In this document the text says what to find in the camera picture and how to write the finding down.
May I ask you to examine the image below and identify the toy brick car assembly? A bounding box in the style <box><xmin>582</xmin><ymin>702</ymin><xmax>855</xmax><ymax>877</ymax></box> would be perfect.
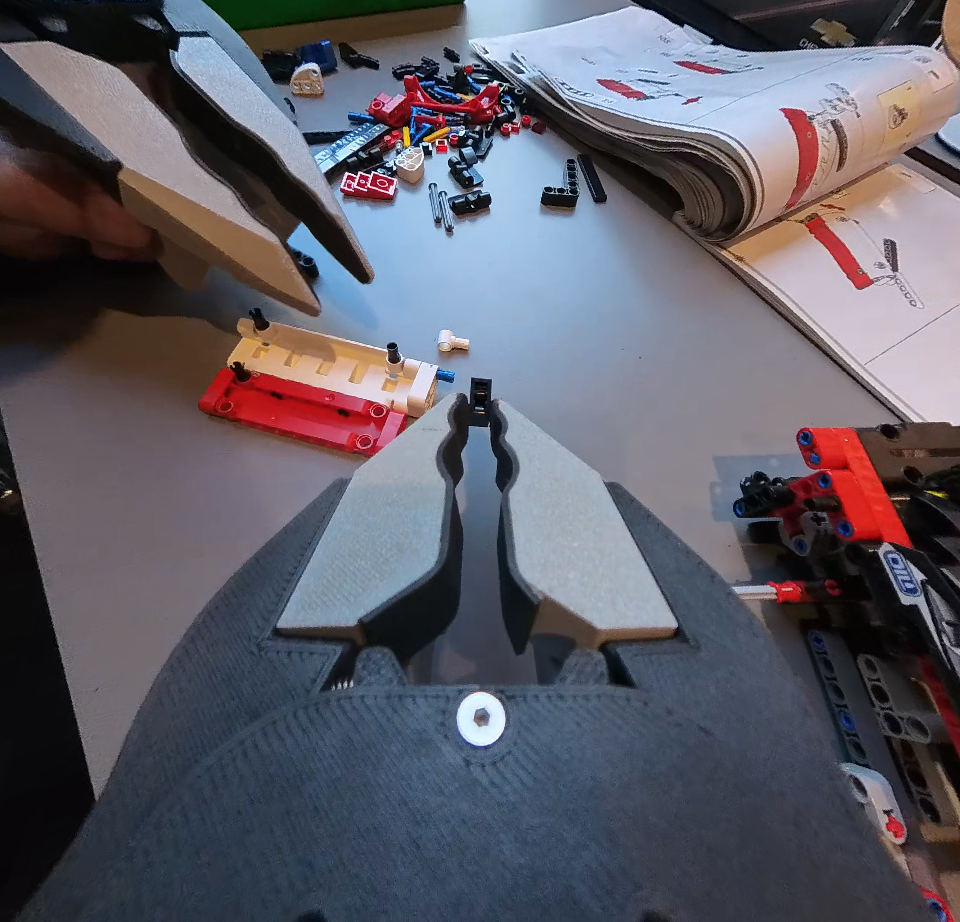
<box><xmin>731</xmin><ymin>423</ymin><xmax>960</xmax><ymax>922</ymax></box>

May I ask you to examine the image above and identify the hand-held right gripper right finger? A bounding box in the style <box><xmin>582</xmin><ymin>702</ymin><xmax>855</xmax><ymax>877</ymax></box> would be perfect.
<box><xmin>491</xmin><ymin>401</ymin><xmax>680</xmax><ymax>657</ymax></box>

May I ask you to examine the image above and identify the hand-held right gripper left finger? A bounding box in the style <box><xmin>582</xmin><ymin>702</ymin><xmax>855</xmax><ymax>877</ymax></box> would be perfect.
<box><xmin>276</xmin><ymin>393</ymin><xmax>470</xmax><ymax>661</ymax></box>

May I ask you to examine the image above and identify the white brick panel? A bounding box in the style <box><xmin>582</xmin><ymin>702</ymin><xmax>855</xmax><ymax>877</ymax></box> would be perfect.
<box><xmin>227</xmin><ymin>316</ymin><xmax>442</xmax><ymax>418</ymax></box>

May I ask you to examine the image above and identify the pile of small brick pieces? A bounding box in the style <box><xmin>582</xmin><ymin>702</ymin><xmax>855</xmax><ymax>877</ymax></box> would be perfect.
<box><xmin>258</xmin><ymin>37</ymin><xmax>549</xmax><ymax>188</ymax></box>

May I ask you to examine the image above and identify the person's body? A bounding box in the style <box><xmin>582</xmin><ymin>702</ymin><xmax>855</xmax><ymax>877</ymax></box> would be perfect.
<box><xmin>0</xmin><ymin>412</ymin><xmax>102</xmax><ymax>922</ymax></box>

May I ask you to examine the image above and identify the open instruction booklet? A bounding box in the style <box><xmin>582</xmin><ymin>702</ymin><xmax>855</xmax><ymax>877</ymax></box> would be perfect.
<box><xmin>468</xmin><ymin>6</ymin><xmax>960</xmax><ymax>424</ymax></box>

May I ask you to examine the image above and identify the black angled beam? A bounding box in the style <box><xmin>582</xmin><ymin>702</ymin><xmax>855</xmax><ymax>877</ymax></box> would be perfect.
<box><xmin>540</xmin><ymin>159</ymin><xmax>581</xmax><ymax>209</ymax></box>

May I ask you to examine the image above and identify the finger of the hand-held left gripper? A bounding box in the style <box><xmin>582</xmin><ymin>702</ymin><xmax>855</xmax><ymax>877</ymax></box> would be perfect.
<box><xmin>168</xmin><ymin>36</ymin><xmax>376</xmax><ymax>286</ymax></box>
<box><xmin>0</xmin><ymin>39</ymin><xmax>324</xmax><ymax>318</ymax></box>

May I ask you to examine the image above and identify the long black beam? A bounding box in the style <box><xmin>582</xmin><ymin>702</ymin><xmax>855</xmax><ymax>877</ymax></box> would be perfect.
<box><xmin>313</xmin><ymin>123</ymin><xmax>402</xmax><ymax>175</ymax></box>

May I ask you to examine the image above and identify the toy car set box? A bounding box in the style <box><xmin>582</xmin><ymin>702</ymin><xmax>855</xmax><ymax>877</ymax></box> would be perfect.
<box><xmin>562</xmin><ymin>0</ymin><xmax>950</xmax><ymax>53</ymax></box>

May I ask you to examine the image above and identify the grey desk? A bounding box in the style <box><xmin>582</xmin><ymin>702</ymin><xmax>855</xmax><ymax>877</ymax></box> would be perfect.
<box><xmin>0</xmin><ymin>18</ymin><xmax>960</xmax><ymax>901</ymax></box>

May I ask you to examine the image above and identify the person's left hand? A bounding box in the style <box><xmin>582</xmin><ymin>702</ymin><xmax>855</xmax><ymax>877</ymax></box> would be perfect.
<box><xmin>0</xmin><ymin>142</ymin><xmax>164</xmax><ymax>265</ymax></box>

